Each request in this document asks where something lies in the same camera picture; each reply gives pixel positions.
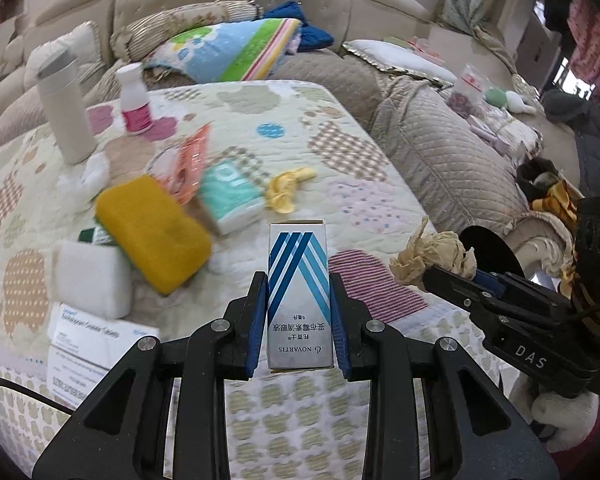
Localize orange snack packet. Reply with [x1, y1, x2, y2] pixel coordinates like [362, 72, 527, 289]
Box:
[147, 122, 213, 206]

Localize green white plush toy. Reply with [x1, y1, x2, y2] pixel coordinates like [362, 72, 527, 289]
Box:
[482, 87, 536, 115]

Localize patchwork patterned quilt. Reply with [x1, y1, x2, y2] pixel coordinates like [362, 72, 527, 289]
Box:
[0, 80, 511, 480]

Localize beige quilted sofa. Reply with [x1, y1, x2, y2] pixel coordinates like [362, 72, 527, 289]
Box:
[0, 0, 581, 281]

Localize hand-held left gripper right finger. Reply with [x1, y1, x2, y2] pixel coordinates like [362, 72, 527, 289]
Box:
[330, 272, 553, 480]

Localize blue striped medicine box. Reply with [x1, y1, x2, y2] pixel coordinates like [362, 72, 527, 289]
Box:
[267, 220, 335, 372]

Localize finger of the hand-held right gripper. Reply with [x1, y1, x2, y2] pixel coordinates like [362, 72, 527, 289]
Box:
[474, 269, 576, 314]
[421, 264, 512, 335]

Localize white foam block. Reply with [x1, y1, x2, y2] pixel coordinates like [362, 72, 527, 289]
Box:
[52, 240, 133, 318]

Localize pink hanging garment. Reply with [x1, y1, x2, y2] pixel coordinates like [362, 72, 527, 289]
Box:
[567, 0, 600, 91]

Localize teal tissue pack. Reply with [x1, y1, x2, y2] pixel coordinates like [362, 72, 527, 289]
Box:
[197, 157, 266, 237]

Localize beige floral bolster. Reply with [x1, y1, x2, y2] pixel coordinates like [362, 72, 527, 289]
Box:
[111, 2, 263, 61]

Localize dark jacket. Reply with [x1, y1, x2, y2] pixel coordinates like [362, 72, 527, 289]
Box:
[542, 90, 600, 196]

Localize striped yellow black cloth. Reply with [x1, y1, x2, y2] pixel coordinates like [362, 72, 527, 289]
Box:
[517, 157, 583, 221]

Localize white cushion gold trim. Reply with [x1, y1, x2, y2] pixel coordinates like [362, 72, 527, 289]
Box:
[342, 39, 458, 87]

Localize colourful striped pillow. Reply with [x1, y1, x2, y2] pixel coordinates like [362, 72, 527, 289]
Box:
[142, 18, 301, 83]

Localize clear plastic bag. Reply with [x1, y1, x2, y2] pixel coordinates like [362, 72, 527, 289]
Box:
[447, 62, 491, 118]

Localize blue knitted cloth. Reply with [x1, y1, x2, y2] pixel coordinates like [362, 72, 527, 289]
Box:
[262, 0, 335, 52]

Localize beige paper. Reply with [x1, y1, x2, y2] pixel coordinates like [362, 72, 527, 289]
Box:
[389, 216, 477, 286]

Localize white bottle pink label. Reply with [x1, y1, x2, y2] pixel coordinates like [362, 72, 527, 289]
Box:
[116, 63, 153, 135]

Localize cream pillow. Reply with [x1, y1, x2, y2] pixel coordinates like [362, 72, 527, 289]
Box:
[22, 22, 103, 91]

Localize white thermos flask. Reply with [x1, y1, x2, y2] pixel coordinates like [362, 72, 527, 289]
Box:
[35, 42, 98, 165]

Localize yellow sponge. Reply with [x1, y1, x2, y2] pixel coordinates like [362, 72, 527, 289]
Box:
[95, 174, 213, 296]

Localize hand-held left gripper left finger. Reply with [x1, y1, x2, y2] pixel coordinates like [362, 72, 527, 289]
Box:
[32, 271, 270, 480]

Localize white medicine carton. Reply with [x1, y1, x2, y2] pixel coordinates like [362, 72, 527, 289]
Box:
[50, 302, 161, 350]
[46, 345, 117, 402]

